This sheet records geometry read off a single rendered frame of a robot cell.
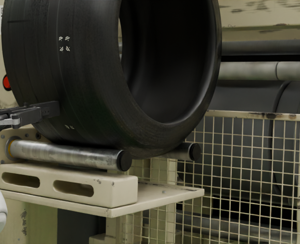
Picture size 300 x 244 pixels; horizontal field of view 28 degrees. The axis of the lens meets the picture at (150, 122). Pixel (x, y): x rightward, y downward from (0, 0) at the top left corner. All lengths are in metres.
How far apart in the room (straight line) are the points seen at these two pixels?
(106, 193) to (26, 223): 0.40
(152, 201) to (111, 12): 0.43
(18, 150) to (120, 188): 0.31
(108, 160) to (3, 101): 0.44
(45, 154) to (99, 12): 0.38
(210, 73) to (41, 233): 0.61
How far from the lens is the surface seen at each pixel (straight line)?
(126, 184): 1.28
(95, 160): 1.30
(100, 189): 1.26
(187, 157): 1.49
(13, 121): 1.10
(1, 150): 1.48
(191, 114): 1.44
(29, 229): 1.61
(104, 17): 1.20
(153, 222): 2.04
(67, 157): 1.35
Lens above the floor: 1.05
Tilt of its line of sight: 3 degrees down
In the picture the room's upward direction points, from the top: 2 degrees clockwise
